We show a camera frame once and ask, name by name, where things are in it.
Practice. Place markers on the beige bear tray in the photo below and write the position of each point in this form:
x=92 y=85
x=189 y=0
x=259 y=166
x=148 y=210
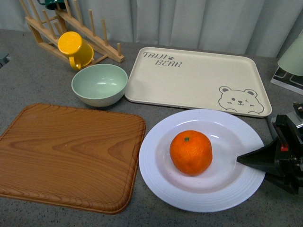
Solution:
x=189 y=79

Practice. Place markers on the white round plate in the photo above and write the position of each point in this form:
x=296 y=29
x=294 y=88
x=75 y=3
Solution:
x=225 y=184

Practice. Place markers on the brown wooden cutting board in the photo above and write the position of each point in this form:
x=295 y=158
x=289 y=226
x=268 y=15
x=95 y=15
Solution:
x=73 y=157

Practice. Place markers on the dark green mug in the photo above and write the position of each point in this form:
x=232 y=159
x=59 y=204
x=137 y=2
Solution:
x=54 y=4

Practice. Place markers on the grey folded cloth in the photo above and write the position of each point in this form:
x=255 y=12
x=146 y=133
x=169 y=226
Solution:
x=270 y=119

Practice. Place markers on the light green bowl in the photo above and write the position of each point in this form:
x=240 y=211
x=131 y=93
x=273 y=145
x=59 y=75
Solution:
x=100 y=85

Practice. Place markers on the green plastic cup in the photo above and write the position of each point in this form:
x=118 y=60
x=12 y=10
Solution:
x=292 y=60

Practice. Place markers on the wooden dish rack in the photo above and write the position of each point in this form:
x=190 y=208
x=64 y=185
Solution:
x=48 y=31

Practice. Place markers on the orange fruit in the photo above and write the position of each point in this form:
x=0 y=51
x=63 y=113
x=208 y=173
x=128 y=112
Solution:
x=191 y=152

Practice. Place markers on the yellow mug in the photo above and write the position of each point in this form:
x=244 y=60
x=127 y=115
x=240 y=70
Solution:
x=76 y=49

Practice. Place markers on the grey curtain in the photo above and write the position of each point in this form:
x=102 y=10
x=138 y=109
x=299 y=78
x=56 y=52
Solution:
x=256 y=27

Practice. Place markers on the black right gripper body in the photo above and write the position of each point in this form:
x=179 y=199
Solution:
x=288 y=150

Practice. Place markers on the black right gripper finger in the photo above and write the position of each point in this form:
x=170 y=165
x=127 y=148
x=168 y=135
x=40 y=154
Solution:
x=263 y=159

